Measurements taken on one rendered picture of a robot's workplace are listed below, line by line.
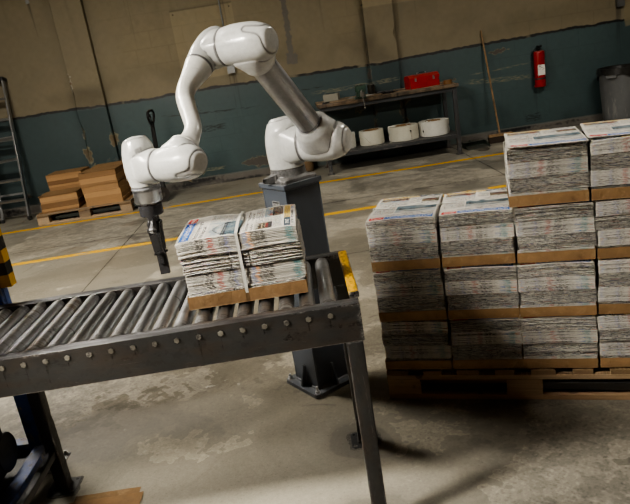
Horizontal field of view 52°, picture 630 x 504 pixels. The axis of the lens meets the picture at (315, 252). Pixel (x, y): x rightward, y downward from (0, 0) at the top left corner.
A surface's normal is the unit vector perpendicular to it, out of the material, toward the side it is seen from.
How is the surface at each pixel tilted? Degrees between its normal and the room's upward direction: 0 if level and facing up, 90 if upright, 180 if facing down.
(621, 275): 90
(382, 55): 90
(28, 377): 90
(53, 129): 90
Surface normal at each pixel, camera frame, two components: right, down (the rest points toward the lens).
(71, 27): 0.04, 0.29
